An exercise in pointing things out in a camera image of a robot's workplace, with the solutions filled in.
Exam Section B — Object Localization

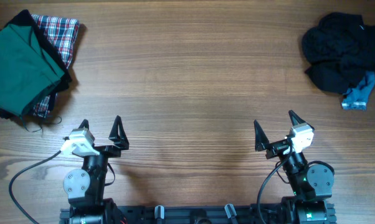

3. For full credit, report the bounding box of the black folded garment under green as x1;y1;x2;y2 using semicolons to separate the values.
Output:
0;9;72;120

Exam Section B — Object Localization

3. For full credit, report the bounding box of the black shirt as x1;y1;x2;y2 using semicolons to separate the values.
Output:
301;12;375;95

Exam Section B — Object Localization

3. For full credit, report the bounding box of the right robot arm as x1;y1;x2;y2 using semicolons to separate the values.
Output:
254;110;336;223

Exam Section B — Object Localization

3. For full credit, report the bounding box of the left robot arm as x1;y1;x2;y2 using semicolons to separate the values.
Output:
59;116;129;224

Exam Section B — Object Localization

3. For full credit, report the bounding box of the blue denim cloth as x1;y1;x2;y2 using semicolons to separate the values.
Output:
341;72;375;110

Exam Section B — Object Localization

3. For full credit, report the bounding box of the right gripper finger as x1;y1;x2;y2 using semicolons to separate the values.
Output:
288;110;314;129
254;120;270;152

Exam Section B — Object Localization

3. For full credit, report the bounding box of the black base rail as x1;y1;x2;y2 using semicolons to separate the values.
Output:
59;202;337;224

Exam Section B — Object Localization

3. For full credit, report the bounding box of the green folded cloth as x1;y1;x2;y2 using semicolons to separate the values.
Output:
0;24;65;117

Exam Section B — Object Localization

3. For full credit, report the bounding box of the plaid red blue shirt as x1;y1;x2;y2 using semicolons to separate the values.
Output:
32;14;80;118

